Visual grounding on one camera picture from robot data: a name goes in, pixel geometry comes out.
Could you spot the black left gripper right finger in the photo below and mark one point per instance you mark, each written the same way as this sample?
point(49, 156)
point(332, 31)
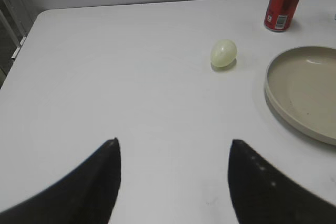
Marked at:
point(260, 193)

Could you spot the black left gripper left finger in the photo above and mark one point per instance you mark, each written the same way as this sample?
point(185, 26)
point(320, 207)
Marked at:
point(86, 195)

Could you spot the beige round plate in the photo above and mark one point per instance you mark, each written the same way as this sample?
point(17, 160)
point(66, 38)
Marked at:
point(300, 86)

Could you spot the pale green egg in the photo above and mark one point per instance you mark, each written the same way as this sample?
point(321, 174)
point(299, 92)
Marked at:
point(223, 53)

